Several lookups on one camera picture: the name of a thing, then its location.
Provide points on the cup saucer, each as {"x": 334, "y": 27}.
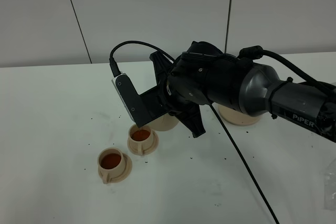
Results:
{"x": 126, "y": 171}
{"x": 144, "y": 147}

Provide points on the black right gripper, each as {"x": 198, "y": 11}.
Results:
{"x": 187, "y": 112}

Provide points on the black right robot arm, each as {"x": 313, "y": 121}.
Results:
{"x": 255, "y": 82}

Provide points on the brown teapot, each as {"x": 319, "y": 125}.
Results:
{"x": 164, "y": 123}

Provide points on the rear brown teacup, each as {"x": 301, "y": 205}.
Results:
{"x": 139, "y": 133}

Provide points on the brown teacup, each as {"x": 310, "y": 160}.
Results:
{"x": 111, "y": 164}
{"x": 139, "y": 133}

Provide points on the rear cup saucer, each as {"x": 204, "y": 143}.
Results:
{"x": 144, "y": 147}

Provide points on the front cup saucer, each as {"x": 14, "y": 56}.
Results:
{"x": 126, "y": 171}

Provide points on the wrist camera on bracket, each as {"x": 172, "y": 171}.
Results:
{"x": 142, "y": 108}

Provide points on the brown teapot saucer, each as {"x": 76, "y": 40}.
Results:
{"x": 237, "y": 118}

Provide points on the front brown teacup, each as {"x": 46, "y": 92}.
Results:
{"x": 111, "y": 164}

